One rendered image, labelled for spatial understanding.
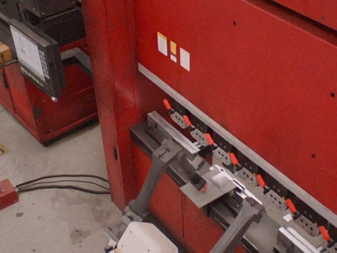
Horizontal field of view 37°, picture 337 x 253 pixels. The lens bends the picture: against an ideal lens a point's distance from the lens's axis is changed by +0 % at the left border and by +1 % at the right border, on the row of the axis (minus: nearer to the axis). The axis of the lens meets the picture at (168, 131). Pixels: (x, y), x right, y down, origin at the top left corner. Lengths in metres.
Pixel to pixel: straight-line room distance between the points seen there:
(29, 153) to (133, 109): 1.63
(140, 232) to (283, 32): 0.99
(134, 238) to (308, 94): 0.91
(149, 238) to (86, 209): 2.08
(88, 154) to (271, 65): 2.73
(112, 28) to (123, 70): 0.30
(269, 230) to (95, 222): 1.65
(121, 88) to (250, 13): 1.29
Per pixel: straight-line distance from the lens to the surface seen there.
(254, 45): 2.22
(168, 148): 2.16
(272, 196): 2.57
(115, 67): 3.12
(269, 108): 2.29
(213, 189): 2.81
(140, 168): 3.56
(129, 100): 3.31
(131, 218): 2.34
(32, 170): 4.57
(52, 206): 4.22
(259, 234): 2.78
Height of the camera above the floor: 3.02
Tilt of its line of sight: 39 degrees down
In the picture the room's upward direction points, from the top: 2 degrees counter-clockwise
